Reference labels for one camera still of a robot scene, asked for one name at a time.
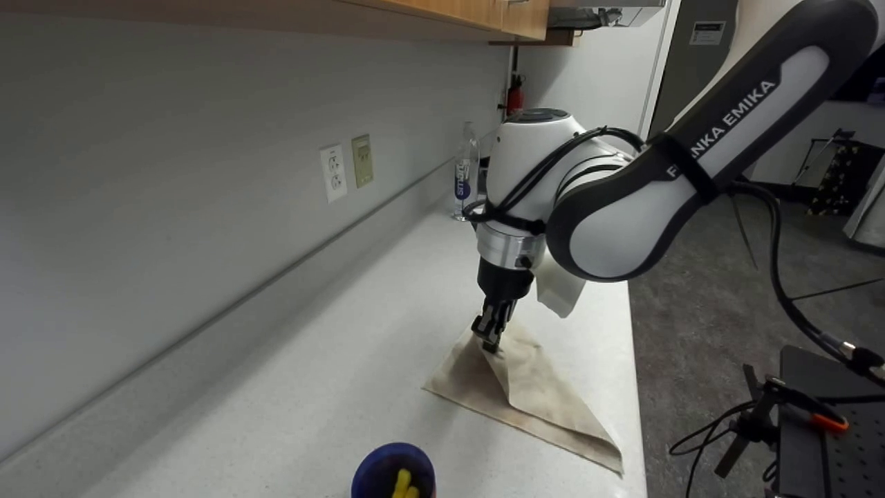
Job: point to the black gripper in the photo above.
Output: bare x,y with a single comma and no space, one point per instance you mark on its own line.
502,292

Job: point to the white stained towel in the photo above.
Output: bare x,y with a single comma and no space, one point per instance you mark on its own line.
522,389

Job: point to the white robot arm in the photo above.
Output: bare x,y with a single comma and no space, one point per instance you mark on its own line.
608,205

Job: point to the clear plastic water bottle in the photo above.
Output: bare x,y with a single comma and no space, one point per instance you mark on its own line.
465,166

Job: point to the red black clamp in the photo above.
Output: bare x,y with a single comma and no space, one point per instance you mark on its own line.
757,420

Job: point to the white wall outlet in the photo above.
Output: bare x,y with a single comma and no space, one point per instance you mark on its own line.
334,162

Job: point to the wooden wall cabinet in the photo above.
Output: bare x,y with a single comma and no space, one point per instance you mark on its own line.
448,21

